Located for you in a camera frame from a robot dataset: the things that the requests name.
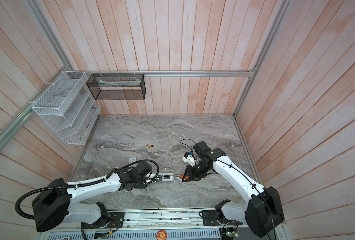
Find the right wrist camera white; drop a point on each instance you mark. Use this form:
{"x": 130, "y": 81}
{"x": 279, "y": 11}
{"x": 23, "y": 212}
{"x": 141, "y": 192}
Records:
{"x": 189, "y": 158}

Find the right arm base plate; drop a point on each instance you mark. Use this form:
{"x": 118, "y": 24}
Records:
{"x": 231, "y": 217}

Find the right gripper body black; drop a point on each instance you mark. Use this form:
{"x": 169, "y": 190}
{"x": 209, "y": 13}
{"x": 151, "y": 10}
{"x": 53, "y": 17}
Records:
{"x": 197, "y": 171}

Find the black wire mesh basket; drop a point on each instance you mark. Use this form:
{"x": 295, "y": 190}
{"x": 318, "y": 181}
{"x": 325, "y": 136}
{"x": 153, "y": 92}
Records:
{"x": 117, "y": 87}

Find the orange handled screwdriver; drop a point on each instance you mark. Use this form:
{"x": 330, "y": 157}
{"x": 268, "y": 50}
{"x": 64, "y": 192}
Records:
{"x": 183, "y": 178}

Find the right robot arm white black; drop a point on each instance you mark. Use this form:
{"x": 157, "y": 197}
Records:
{"x": 262, "y": 211}

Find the aluminium front rail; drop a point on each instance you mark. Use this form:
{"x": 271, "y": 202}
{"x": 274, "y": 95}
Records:
{"x": 133, "y": 219}

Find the white wire mesh shelf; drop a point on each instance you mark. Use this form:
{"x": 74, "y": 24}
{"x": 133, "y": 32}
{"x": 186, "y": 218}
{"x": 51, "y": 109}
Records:
{"x": 68, "y": 109}

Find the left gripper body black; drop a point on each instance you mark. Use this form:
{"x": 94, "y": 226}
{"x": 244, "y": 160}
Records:
{"x": 140, "y": 183}

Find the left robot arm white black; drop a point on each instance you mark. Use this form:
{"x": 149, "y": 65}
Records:
{"x": 61, "y": 202}

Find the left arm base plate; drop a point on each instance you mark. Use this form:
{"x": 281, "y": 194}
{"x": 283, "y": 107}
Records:
{"x": 113, "y": 220}

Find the white remote control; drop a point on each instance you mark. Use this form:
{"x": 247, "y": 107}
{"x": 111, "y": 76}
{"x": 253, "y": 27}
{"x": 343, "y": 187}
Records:
{"x": 132, "y": 160}
{"x": 161, "y": 177}

